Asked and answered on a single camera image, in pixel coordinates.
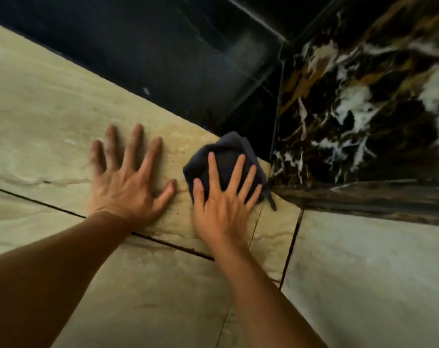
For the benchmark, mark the person's left hand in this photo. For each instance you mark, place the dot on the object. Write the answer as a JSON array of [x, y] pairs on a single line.
[[123, 188]]

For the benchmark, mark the person's right hand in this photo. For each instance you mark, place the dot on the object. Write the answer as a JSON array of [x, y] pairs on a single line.
[[221, 213]]

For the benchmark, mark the person's right little finger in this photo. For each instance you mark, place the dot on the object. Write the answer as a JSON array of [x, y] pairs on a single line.
[[254, 195]]

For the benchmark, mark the person's left middle finger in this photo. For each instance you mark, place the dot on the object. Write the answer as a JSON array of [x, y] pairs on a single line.
[[133, 146]]

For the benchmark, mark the person's left little finger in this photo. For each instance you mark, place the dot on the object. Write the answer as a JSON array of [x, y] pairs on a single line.
[[97, 157]]

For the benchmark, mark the person's right thumb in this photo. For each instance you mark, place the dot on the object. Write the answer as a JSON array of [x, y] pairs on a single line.
[[199, 193]]

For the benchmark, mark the person's right middle finger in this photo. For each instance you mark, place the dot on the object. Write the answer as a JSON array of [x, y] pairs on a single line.
[[235, 173]]

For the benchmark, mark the person's left thumb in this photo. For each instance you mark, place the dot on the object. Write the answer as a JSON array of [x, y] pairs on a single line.
[[165, 195]]

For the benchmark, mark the dark blue cleaning cloth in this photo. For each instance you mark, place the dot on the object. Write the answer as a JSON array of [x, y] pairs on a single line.
[[228, 164]]

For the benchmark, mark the person's right forearm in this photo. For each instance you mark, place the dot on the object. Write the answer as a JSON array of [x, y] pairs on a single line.
[[263, 300]]

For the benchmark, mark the person's left forearm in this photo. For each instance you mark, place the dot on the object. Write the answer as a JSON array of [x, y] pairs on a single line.
[[49, 279]]

